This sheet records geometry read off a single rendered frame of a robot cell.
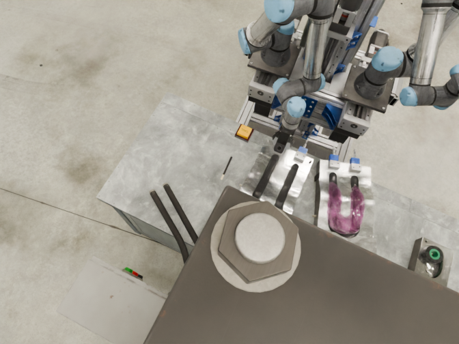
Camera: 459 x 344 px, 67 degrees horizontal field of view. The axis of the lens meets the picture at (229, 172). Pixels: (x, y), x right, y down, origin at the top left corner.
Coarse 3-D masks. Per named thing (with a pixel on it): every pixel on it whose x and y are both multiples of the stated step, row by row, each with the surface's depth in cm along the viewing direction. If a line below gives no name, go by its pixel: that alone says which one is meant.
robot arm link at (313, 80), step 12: (324, 0) 119; (324, 12) 124; (312, 24) 129; (324, 24) 128; (312, 36) 133; (324, 36) 133; (312, 48) 136; (324, 48) 138; (312, 60) 140; (312, 72) 144; (312, 84) 148; (324, 84) 151
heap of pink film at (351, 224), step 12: (336, 192) 165; (360, 192) 167; (336, 204) 162; (360, 204) 163; (336, 216) 162; (348, 216) 163; (360, 216) 163; (336, 228) 160; (348, 228) 160; (360, 228) 163
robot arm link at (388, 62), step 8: (384, 48) 155; (392, 48) 154; (376, 56) 154; (384, 56) 153; (392, 56) 153; (400, 56) 153; (376, 64) 155; (384, 64) 152; (392, 64) 151; (400, 64) 153; (368, 72) 162; (376, 72) 157; (384, 72) 155; (392, 72) 156; (400, 72) 156; (376, 80) 161; (384, 80) 160
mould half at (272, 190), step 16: (272, 144) 176; (256, 160) 173; (288, 160) 173; (304, 160) 173; (256, 176) 169; (272, 176) 170; (304, 176) 170; (272, 192) 164; (288, 192) 166; (288, 208) 159
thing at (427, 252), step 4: (424, 248) 159; (428, 248) 157; (432, 248) 157; (436, 248) 157; (440, 248) 158; (424, 252) 158; (428, 252) 157; (432, 252) 159; (436, 252) 157; (440, 252) 157; (424, 256) 158; (428, 256) 156; (436, 256) 157; (440, 256) 156; (424, 260) 159; (428, 260) 156; (432, 260) 155; (436, 260) 155; (440, 260) 156
